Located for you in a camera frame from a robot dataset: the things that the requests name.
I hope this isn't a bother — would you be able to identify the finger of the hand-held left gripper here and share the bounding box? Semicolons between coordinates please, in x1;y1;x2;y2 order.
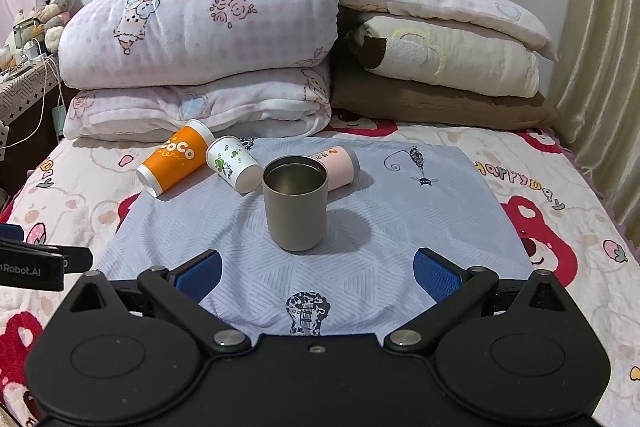
54;247;94;274

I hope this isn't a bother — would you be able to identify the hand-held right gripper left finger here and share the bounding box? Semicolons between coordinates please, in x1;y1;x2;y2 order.
68;250;252;356

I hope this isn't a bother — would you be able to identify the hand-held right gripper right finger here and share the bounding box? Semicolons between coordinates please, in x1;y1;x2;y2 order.
383;248;571;354

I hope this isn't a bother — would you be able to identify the grey metal cup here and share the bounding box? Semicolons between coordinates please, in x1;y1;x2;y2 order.
262;156;330;252

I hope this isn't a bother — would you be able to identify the white cup with green print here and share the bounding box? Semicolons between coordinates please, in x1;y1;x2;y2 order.
206;135;263;194

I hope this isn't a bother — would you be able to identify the orange paper cup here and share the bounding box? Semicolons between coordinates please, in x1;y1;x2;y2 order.
135;119;216;198

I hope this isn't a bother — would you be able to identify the pink cup with grey lid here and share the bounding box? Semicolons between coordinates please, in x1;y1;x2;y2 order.
309;146;361;192

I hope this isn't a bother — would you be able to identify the blue-grey cloth with guitar print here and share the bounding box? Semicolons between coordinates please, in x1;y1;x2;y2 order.
94;136;536;337

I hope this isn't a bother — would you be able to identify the mint green charger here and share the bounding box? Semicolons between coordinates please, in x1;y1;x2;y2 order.
51;103;67;140

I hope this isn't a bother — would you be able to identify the folded pink checked quilt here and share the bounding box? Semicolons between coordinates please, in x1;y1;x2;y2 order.
63;59;334;141
58;0;344;90

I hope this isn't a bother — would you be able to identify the nightstand with patterned cloth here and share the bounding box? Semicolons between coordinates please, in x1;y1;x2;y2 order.
0;57;66;188

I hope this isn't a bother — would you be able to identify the cream pillow with brown patch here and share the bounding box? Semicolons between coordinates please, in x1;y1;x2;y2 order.
346;13;542;98

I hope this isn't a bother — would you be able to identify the grey rabbit plush toy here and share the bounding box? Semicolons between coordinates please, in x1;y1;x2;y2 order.
36;0;77;50

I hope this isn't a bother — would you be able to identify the cream curtain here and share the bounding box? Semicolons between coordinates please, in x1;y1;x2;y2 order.
549;0;640;255

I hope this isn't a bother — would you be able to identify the pink checked pillow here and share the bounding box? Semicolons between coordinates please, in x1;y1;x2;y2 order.
322;0;560;63

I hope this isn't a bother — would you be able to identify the white cable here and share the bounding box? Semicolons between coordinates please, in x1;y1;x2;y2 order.
0;54;65;152

